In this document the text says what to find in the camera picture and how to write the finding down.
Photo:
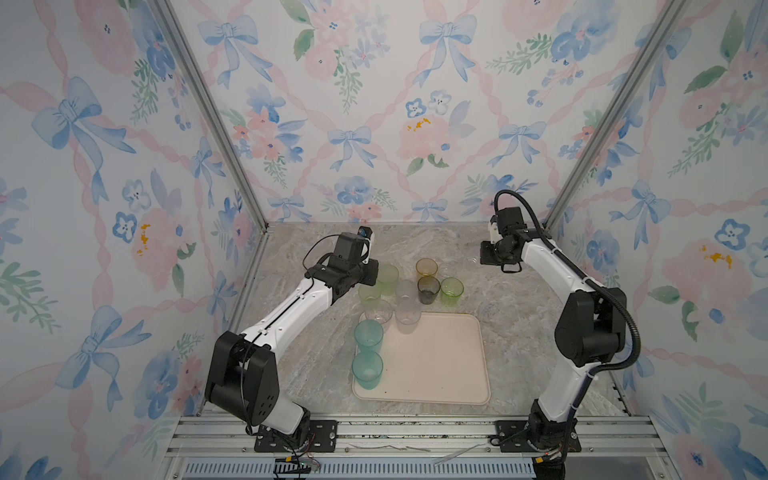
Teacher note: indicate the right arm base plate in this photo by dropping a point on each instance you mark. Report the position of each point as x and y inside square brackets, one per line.
[519, 436]

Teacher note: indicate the short frosted clear cup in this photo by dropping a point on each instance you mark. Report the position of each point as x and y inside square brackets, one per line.
[406, 289]

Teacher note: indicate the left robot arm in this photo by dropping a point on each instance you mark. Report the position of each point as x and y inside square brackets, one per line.
[243, 376]

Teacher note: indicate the bright green glass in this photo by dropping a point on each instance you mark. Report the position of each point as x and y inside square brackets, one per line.
[451, 290]

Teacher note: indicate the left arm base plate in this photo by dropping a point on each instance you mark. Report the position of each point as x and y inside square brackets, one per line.
[313, 436]

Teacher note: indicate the tall teal cup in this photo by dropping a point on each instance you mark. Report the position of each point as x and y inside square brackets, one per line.
[369, 335]
[367, 368]

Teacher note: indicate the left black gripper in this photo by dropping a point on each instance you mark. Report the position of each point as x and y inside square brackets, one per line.
[372, 266]

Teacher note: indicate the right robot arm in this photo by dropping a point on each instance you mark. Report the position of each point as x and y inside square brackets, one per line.
[589, 331]

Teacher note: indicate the beige plastic tray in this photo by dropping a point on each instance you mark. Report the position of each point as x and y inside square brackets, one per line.
[441, 361]

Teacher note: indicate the yellow amber glass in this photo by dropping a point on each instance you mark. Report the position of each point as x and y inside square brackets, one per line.
[427, 267]

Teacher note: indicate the aluminium rail frame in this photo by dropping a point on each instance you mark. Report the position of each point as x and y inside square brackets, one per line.
[416, 447]

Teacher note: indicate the tall frosted clear cup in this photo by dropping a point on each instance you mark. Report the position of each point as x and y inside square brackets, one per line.
[408, 315]

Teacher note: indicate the clear glass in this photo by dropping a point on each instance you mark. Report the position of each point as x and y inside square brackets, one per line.
[380, 311]

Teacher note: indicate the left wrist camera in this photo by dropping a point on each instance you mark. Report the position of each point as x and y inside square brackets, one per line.
[365, 232]

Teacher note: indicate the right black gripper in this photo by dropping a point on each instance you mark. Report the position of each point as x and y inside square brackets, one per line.
[484, 256]

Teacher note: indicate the dark smoky glass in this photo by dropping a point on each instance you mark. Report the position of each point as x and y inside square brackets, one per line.
[428, 289]

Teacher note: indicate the tall light green cup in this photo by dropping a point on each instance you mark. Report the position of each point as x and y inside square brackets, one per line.
[387, 279]

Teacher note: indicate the short light green cup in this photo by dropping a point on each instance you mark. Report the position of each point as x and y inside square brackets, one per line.
[368, 294]

